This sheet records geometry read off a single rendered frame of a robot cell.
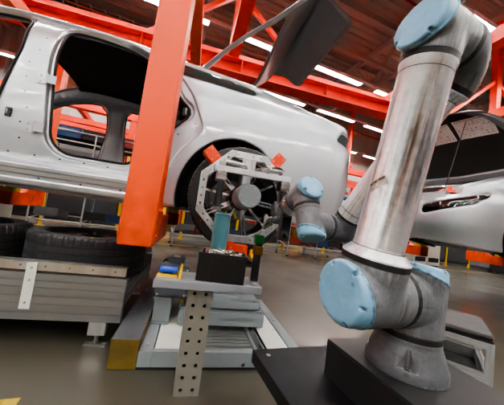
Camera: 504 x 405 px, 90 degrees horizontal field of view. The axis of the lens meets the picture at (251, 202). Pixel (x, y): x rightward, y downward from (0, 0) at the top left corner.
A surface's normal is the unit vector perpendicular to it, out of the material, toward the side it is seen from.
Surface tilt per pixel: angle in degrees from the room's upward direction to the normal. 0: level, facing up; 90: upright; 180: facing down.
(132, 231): 90
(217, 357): 90
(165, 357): 90
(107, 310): 90
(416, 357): 69
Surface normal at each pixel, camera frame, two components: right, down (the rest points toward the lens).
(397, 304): 0.44, 0.13
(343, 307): -0.91, -0.10
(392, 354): -0.63, -0.50
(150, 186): 0.23, -0.04
